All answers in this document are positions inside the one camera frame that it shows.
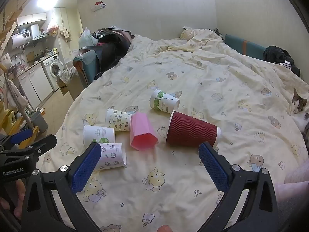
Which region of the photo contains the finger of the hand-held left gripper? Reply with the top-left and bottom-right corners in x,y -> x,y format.
0,128 -> 33,151
23,134 -> 58,157

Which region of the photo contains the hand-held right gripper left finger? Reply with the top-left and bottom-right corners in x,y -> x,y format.
21,142 -> 102,232

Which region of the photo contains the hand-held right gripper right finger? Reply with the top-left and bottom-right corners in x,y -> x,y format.
198,142 -> 278,232

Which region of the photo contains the white cup with pink cartoons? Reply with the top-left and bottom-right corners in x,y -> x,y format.
94,142 -> 127,171

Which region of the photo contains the white cup with green leaf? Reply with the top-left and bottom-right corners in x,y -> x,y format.
83,125 -> 116,147

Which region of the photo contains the dark red ribbed paper cup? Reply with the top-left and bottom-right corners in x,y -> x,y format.
166,110 -> 221,148

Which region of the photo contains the white cup with yellow cartoons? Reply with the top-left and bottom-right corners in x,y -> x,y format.
105,108 -> 132,131

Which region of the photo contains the pink plastic cup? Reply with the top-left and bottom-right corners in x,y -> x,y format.
130,112 -> 159,151

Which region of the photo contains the white cup with green print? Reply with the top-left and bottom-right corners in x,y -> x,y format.
149,89 -> 180,113

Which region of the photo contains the person's left hand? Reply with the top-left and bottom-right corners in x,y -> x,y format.
0,180 -> 26,219

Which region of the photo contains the yellow wooden stool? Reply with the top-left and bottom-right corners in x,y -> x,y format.
0,109 -> 40,148

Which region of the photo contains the grey trash bin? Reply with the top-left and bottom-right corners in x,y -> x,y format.
30,111 -> 49,134

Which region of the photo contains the hanging pale garment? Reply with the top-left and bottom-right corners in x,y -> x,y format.
5,78 -> 28,113

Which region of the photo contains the white base cabinet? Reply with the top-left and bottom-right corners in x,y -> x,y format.
17,64 -> 53,107

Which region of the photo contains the cardboard box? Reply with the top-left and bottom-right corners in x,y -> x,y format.
56,75 -> 73,96

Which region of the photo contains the crumpled light cloth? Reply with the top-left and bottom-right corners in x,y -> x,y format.
60,67 -> 78,83

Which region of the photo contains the white washing machine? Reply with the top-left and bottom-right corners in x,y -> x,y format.
41,54 -> 65,91

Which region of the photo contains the person's pink-clad leg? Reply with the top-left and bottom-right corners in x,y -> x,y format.
275,159 -> 309,232

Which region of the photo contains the teal armchair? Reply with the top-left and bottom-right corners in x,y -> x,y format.
72,49 -> 102,87

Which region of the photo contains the cream printed blanket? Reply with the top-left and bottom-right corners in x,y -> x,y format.
36,28 -> 309,232

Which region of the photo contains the white water heater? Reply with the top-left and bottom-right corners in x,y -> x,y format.
11,24 -> 41,45

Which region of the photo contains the wooden staircase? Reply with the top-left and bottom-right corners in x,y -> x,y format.
0,5 -> 18,54

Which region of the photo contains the tabby and white cat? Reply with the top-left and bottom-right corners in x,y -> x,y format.
291,89 -> 309,150

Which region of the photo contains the hanging beige cloth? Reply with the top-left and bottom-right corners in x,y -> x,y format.
59,26 -> 71,43

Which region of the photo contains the white plastic bag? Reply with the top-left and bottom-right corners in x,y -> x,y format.
78,27 -> 99,49

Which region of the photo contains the hanging plastic bag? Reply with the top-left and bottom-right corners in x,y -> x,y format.
46,20 -> 59,34

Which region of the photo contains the dark clothes pile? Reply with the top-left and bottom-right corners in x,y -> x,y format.
95,28 -> 136,78

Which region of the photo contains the striped cloth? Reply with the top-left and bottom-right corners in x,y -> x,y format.
274,60 -> 292,72

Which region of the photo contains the teal headboard cushion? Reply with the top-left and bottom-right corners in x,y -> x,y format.
224,34 -> 268,60

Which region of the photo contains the black clothing heap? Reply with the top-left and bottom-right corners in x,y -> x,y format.
263,45 -> 301,76

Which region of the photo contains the white wall cabinet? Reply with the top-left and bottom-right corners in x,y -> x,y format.
17,13 -> 47,26

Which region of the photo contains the wall hook with red item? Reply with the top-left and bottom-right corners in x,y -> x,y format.
91,1 -> 106,12

